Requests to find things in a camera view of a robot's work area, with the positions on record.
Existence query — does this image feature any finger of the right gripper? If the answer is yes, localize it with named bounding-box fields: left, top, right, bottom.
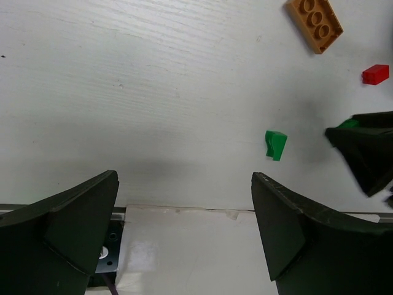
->
left=324, top=111, right=392, bottom=197

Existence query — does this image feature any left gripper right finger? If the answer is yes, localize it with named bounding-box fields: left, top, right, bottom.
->
left=251, top=172, right=392, bottom=294

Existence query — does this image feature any orange flat lego plate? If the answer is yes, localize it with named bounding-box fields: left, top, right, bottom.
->
left=284, top=0, right=343, bottom=55

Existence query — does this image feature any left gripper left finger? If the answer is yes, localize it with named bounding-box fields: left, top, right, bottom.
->
left=1, top=170, right=119, bottom=294

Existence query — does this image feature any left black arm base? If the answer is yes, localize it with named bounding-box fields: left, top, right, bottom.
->
left=87, top=208, right=125, bottom=294

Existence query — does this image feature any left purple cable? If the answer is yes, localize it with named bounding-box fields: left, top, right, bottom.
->
left=102, top=272, right=120, bottom=295

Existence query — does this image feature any green lego slope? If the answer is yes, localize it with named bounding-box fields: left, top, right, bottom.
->
left=265, top=130, right=287, bottom=161
left=338, top=119, right=360, bottom=128

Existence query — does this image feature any small red lego brick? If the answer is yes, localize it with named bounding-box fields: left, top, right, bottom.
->
left=362, top=65, right=390, bottom=85

